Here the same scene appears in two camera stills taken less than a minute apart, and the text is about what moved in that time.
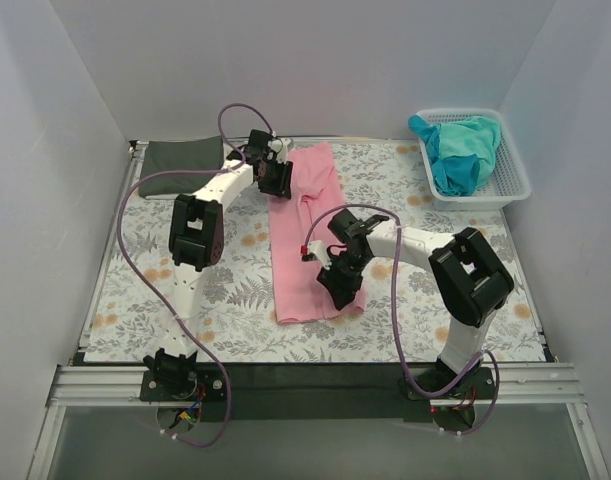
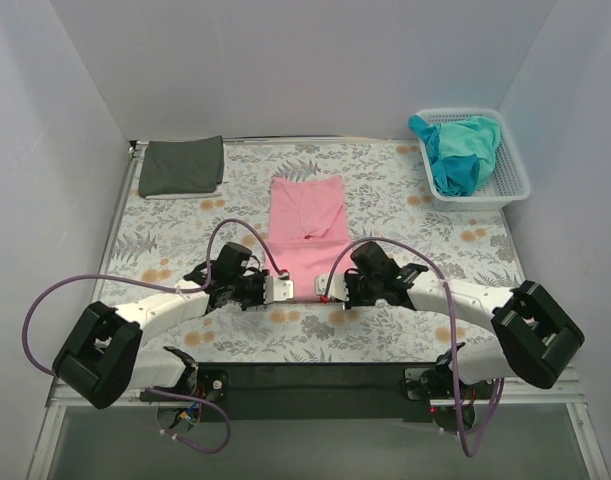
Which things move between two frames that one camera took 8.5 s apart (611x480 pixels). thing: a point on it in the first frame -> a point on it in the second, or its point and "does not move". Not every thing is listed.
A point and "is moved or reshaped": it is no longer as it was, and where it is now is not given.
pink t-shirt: x=316 y=195 is moved or reshaped
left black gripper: x=276 y=179 -> x=258 y=292
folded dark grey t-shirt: x=205 y=153 does not move
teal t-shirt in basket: x=462 y=152 does not move
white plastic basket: x=507 y=180 does not move
